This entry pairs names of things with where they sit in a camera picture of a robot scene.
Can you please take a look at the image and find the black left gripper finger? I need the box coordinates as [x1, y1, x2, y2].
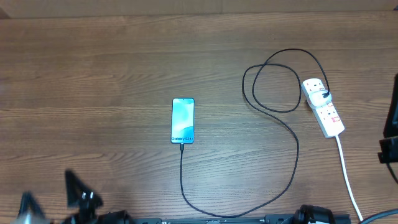
[65, 170, 103, 208]
[18, 192, 45, 218]

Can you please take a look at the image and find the Galaxy S24+ smartphone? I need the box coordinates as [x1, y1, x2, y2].
[170, 98, 195, 144]

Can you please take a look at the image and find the black USB charging cable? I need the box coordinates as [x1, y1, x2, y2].
[179, 48, 331, 218]

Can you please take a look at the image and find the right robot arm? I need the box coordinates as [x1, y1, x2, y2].
[301, 77, 397, 223]

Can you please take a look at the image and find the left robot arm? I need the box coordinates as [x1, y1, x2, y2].
[11, 170, 134, 224]

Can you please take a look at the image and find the white charger plug adapter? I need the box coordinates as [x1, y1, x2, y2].
[309, 90, 332, 109]

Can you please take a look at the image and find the cardboard backdrop board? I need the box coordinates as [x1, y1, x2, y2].
[1, 0, 397, 19]

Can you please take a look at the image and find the white power strip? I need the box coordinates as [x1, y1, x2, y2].
[302, 78, 345, 138]

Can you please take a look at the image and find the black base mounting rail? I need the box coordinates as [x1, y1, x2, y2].
[74, 213, 352, 224]

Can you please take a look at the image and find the white power strip cord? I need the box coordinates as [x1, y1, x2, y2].
[334, 134, 364, 222]

